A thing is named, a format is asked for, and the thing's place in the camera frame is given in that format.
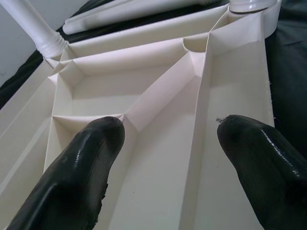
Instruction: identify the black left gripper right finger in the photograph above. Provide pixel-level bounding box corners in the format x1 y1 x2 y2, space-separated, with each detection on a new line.
216 114 307 230

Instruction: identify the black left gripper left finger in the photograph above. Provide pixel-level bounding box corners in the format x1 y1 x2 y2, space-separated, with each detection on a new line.
6 116 126 230

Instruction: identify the white plastic children table top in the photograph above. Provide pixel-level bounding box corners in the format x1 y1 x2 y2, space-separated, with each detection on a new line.
0 0 283 230

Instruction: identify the black table cloth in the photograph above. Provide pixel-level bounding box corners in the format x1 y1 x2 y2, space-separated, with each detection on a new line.
0 0 307 168

